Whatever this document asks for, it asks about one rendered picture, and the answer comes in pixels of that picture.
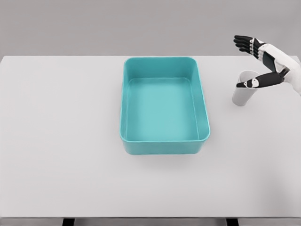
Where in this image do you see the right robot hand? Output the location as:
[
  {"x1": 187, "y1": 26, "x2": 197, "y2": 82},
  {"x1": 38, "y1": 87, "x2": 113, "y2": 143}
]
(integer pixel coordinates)
[{"x1": 233, "y1": 35, "x2": 301, "y2": 96}]

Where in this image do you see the white paper cup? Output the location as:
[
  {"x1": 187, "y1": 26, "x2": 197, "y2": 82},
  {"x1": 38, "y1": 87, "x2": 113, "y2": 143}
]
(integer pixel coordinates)
[{"x1": 232, "y1": 70, "x2": 261, "y2": 106}]

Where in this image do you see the teal plastic basket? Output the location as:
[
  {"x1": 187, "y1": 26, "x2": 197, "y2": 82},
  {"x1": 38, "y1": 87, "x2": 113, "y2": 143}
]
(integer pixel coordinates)
[{"x1": 119, "y1": 56, "x2": 211, "y2": 155}]

